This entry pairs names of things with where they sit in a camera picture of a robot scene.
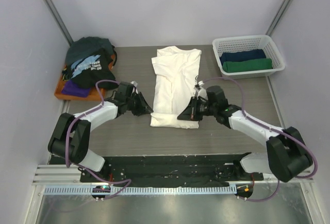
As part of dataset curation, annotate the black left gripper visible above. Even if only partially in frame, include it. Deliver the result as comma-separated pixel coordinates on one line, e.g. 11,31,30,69
125,92,153,116

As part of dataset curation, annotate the white t shirt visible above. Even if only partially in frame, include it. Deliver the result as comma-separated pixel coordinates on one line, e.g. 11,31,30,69
150,46,202,129

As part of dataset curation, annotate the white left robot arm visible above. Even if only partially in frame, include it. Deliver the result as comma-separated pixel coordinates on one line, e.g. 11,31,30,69
48,82,153,182

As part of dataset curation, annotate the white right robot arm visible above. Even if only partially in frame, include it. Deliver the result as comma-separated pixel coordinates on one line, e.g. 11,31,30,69
177,84,314,182

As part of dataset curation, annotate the orange wooden tray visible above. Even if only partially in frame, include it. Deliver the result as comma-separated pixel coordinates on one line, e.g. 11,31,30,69
54,66,111,101

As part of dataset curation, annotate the black printed t shirt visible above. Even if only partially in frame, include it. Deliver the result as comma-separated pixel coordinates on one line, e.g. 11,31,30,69
67,48,118,90

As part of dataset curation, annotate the purple t shirt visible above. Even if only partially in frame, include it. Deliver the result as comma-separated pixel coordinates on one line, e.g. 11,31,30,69
61,80,91,98

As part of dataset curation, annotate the dark teal t shirt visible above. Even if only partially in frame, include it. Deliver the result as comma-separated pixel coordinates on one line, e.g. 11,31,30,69
65,37,114,65

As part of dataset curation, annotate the rolled navy t shirt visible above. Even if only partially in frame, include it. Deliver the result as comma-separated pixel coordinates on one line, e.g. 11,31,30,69
220,49,266,63

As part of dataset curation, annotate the rolled green t shirt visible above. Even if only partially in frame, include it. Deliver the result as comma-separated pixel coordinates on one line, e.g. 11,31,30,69
222,58,273,73

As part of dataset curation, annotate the white plastic basket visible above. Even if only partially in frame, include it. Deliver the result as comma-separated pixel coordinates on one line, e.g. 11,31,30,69
212,35,285,79

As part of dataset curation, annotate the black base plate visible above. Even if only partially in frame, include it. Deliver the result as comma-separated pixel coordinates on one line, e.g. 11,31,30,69
80,154,263,188

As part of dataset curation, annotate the white slotted cable duct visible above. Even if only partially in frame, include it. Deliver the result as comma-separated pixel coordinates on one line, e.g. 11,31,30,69
44,184,237,196

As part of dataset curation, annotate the right aluminium frame post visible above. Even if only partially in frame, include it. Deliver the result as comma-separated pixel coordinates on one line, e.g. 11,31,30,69
266,0,293,37

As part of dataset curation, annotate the aluminium frame post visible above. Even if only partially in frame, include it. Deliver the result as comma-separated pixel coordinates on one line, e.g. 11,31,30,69
44,0,73,45
266,0,293,37

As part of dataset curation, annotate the left aluminium frame post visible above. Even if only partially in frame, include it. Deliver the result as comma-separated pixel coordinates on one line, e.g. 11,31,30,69
44,0,73,45

